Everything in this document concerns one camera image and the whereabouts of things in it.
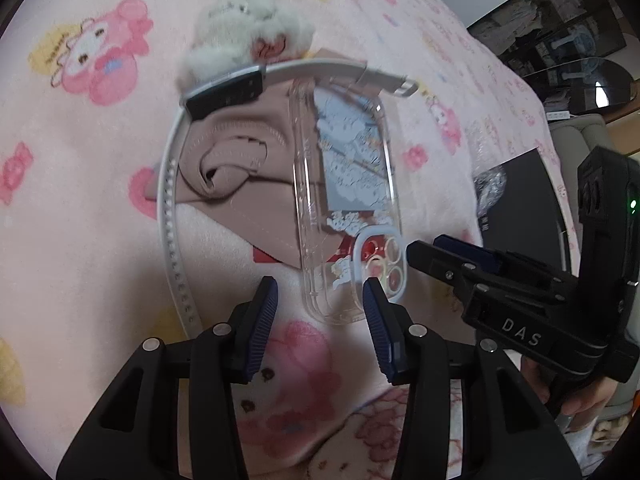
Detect white band smartwatch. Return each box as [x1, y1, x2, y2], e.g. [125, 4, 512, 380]
[157, 57, 420, 338]

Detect round glass table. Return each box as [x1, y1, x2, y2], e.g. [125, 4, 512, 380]
[522, 57, 637, 117]

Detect black cardboard box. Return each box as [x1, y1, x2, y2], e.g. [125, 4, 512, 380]
[480, 147, 570, 281]

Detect clear phone case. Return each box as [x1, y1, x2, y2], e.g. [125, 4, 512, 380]
[289, 80, 407, 326]

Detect dark glass cabinet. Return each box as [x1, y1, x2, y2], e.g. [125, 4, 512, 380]
[467, 0, 627, 73]

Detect cartoon print card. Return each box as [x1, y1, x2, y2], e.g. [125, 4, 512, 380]
[312, 87, 387, 212]

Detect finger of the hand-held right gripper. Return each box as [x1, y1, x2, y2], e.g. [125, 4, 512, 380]
[406, 241, 502, 307]
[432, 234, 577, 287]

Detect beige chair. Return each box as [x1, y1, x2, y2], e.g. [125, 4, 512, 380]
[547, 112, 617, 162]

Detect white plush toy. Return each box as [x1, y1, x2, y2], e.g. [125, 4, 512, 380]
[177, 0, 317, 88]

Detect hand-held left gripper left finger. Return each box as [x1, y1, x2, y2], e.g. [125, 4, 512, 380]
[56, 276, 279, 480]

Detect pink cartoon printed blanket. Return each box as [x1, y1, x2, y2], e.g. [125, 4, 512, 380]
[0, 0, 573, 480]

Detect beige cloth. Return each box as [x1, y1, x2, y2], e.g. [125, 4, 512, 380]
[145, 49, 368, 267]

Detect person's right hand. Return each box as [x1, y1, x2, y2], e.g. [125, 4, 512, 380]
[519, 352, 618, 423]

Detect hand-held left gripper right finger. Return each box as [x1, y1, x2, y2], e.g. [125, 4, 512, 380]
[362, 277, 583, 480]

